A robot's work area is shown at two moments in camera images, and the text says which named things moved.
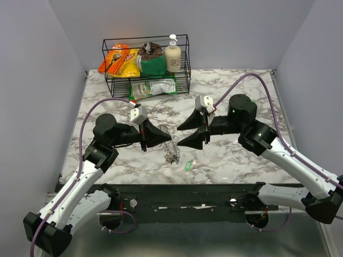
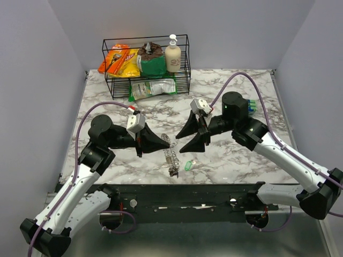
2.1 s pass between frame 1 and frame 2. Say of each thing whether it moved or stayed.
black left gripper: moved
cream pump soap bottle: stayed
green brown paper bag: stayed
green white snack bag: stayed
